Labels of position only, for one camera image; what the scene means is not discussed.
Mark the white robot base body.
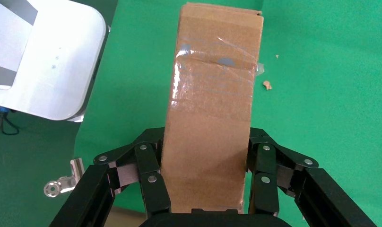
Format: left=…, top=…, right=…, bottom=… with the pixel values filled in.
left=0, top=0, right=112, bottom=123

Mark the black cable with blue plug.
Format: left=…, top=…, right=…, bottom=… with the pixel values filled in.
left=0, top=105, right=20, bottom=136

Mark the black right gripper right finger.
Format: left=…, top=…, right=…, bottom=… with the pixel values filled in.
left=245, top=127, right=378, bottom=227

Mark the small taped cardboard box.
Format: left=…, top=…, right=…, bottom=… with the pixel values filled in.
left=159, top=1, right=265, bottom=215

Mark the silver binder clip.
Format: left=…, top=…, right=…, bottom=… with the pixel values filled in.
left=43, top=158, right=85, bottom=199

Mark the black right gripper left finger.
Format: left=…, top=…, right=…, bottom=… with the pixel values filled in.
left=48, top=127, right=172, bottom=227

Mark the large green table cloth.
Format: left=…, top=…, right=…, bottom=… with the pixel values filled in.
left=73, top=0, right=382, bottom=227

